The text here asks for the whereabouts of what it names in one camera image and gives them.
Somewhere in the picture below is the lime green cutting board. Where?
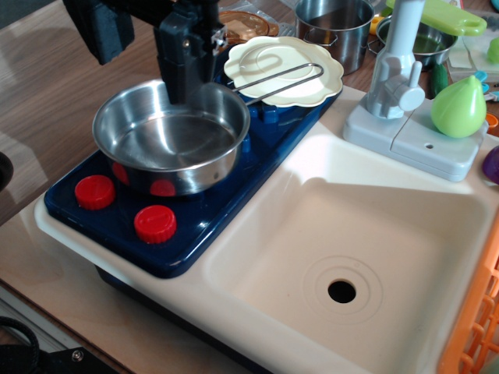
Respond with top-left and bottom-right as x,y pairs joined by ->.
402,1 -> 487,37

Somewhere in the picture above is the tall steel pot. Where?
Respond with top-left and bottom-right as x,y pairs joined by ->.
294,0 -> 375,76

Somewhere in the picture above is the small steel bowl pot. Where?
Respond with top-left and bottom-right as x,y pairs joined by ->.
367,16 -> 458,72

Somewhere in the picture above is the orange toy cup right edge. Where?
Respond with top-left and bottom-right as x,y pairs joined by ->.
486,112 -> 499,137

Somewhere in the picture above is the cream scalloped plastic plate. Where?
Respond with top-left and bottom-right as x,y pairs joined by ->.
224,36 -> 344,108

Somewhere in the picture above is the grey toy faucet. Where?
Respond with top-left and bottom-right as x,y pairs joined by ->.
343,1 -> 488,182

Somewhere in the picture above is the black round object left edge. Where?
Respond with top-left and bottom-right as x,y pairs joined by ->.
0,152 -> 14,191

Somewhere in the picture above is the red stove knob right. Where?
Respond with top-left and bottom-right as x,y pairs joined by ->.
133,205 -> 177,244

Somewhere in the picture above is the black cable bottom left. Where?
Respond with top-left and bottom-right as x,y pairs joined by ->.
0,316 -> 41,374

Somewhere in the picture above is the cream toy sink unit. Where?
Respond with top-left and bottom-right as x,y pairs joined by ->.
34,88 -> 498,373

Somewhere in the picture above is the light green plastic pear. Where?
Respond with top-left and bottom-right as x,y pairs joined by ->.
430,76 -> 487,139

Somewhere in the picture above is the green toy vegetable top right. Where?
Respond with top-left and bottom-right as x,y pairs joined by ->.
487,37 -> 499,64

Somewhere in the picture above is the orange transparent plastic pot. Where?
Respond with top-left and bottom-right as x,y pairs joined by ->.
219,10 -> 279,44

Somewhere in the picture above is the green toy cucumber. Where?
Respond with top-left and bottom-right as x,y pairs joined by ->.
430,64 -> 448,99

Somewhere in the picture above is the black metal bracket with screw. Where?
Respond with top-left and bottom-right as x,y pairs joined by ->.
36,348 -> 118,374

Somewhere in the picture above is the purple toy eggplant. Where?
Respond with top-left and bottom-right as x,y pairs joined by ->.
482,146 -> 499,185

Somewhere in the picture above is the orange plastic dish rack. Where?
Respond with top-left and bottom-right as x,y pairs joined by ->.
437,222 -> 498,373

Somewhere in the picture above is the dark blue toy stove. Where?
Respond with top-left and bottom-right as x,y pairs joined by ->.
44,46 -> 338,279

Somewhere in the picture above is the small steel frying pan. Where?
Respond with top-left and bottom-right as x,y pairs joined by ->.
92,62 -> 324,196

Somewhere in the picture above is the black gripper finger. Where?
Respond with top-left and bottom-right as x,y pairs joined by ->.
63,0 -> 135,65
154,1 -> 227,104

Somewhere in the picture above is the red stove knob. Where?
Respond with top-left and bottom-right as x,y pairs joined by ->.
133,205 -> 177,244
74,175 -> 116,210

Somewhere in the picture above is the red stove knob left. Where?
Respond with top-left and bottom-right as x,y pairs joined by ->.
74,175 -> 116,210

